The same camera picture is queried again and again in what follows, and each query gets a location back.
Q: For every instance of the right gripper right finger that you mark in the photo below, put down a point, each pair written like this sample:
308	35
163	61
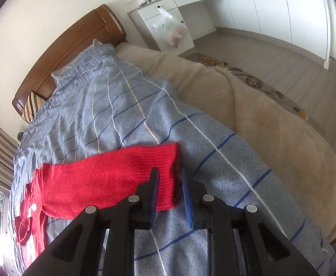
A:
240	241

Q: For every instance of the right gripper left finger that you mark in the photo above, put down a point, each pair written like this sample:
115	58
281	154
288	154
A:
101	241

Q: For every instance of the red knit sweater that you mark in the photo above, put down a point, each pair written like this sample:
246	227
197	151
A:
62	191

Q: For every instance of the beige blanket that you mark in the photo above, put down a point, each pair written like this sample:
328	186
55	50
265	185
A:
297	153

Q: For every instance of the small round bedside speaker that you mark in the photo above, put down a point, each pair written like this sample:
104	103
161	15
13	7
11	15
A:
20	136

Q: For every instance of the blue plaid duvet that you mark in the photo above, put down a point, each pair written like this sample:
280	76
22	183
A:
118	112

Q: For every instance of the striped cushion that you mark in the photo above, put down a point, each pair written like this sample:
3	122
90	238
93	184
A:
33	104

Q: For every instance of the patterned floor rug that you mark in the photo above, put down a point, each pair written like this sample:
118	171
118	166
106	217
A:
252	82

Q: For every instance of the wooden headboard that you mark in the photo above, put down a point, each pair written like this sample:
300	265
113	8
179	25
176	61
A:
100	24

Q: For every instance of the white plastic bag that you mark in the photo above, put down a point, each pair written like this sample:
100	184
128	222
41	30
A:
169	29

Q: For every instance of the white wardrobe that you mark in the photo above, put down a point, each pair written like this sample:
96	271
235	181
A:
304	26

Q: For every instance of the white desk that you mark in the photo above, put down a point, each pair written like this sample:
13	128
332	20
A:
193	13

